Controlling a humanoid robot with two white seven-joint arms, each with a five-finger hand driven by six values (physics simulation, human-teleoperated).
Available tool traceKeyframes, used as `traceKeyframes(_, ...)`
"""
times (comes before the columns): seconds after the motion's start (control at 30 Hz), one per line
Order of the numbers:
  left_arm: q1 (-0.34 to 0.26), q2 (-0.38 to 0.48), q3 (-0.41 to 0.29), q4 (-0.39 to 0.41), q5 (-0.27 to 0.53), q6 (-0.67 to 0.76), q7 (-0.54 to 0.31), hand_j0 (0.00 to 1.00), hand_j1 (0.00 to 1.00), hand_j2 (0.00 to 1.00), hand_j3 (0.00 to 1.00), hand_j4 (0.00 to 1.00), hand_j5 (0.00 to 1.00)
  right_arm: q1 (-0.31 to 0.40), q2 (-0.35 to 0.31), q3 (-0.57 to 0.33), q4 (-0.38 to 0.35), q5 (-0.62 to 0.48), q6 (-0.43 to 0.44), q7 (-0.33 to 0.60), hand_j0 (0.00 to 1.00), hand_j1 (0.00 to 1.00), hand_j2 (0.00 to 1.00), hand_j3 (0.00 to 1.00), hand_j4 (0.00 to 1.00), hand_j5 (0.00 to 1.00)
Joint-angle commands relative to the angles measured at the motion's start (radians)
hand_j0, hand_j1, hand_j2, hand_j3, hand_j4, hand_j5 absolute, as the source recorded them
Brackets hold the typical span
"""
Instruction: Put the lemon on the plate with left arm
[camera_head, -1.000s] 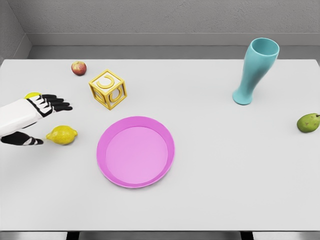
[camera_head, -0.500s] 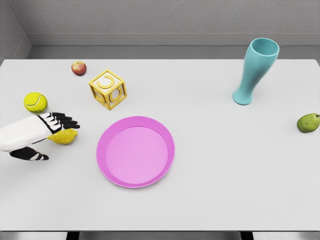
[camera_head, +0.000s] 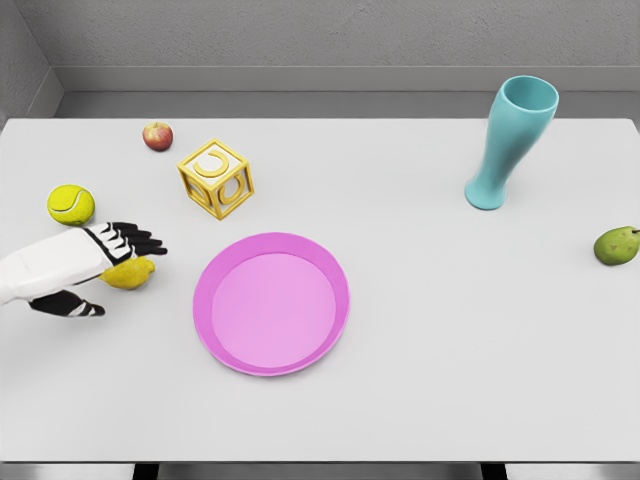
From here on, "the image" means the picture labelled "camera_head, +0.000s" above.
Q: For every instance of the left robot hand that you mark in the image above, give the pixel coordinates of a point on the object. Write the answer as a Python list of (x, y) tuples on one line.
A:
[(65, 255)]

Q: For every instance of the yellow lemon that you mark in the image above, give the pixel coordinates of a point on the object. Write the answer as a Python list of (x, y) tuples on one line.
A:
[(129, 274)]

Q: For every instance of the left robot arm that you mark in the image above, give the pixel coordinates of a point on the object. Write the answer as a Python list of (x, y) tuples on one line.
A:
[(10, 277)]

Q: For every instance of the pink round plate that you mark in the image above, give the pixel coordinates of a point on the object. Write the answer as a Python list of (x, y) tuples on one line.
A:
[(271, 304)]

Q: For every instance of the yellow tennis ball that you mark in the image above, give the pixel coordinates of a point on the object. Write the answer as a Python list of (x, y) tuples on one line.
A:
[(70, 204)]

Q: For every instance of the red apple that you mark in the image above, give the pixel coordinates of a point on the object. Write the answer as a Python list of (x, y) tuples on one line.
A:
[(157, 136)]

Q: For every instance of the yellow letter block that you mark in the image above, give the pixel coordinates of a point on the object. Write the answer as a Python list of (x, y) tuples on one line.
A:
[(216, 179)]

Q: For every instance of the tall teal cup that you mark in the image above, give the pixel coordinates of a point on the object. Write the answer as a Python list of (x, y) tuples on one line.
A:
[(511, 142)]

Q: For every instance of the green pear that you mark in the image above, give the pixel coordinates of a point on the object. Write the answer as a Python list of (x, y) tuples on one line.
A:
[(616, 246)]

